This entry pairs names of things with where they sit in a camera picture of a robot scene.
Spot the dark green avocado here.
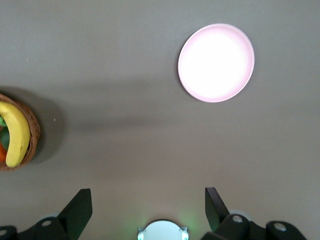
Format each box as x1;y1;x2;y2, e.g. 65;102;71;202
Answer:
0;129;11;149

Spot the pink round plate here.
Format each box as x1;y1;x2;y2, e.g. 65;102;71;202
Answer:
177;23;256;103

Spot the yellow banana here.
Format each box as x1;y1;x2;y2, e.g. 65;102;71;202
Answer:
0;101;31;168

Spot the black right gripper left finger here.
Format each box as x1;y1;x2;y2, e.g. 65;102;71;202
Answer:
0;188;93;240

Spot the orange fruit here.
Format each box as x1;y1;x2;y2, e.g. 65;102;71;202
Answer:
0;142;8;163

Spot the brown wicker basket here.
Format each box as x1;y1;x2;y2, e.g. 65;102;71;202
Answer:
0;92;41;172

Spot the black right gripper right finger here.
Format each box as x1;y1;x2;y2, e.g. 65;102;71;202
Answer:
204;186;307;240

